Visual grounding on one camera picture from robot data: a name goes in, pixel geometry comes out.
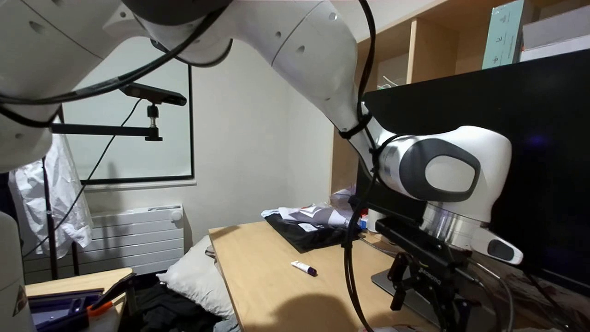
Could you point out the white tube black cap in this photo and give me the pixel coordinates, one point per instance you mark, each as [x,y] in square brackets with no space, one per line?
[305,268]

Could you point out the white paper sheets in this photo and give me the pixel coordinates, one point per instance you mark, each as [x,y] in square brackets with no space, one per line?
[310,215]

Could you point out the white hanging cloth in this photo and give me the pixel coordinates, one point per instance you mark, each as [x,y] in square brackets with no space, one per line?
[50,183]

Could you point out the wooden shelf unit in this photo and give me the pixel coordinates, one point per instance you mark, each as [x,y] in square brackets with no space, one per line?
[426,39]

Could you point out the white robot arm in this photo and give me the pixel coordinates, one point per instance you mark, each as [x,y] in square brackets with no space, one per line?
[63,50]

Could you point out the white pillow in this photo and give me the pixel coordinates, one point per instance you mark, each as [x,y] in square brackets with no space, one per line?
[196,276]

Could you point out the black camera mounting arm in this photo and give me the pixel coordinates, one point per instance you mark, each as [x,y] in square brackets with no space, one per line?
[111,132]

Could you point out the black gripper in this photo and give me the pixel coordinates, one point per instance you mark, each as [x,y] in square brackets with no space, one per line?
[421,252]

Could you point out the white radiator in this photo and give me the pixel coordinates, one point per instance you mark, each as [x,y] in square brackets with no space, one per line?
[146,240]

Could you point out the wooden side box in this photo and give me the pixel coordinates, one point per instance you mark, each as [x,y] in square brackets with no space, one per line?
[105,314]

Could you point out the grey monitor stand base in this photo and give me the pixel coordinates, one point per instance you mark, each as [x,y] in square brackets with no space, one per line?
[445,303]

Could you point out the teal book on shelf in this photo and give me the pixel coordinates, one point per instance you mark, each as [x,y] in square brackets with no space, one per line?
[504,34]

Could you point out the blue tool tray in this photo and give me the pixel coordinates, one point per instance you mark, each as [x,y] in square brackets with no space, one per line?
[63,312]

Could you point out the black computer monitor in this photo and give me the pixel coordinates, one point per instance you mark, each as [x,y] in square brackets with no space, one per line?
[544,110]

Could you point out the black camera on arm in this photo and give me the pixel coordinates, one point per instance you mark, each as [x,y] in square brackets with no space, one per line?
[153,95]

